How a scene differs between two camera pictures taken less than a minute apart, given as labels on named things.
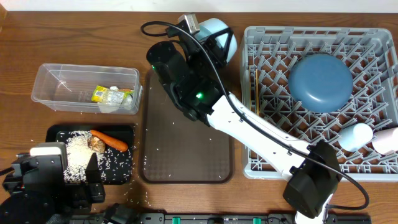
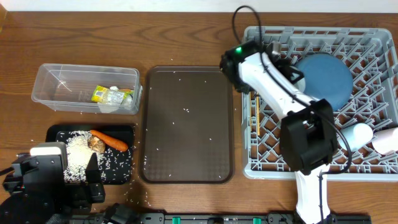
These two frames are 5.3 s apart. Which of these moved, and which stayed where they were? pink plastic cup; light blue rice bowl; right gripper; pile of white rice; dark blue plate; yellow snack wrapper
Moved: right gripper; light blue rice bowl
Stayed: yellow snack wrapper; pink plastic cup; pile of white rice; dark blue plate
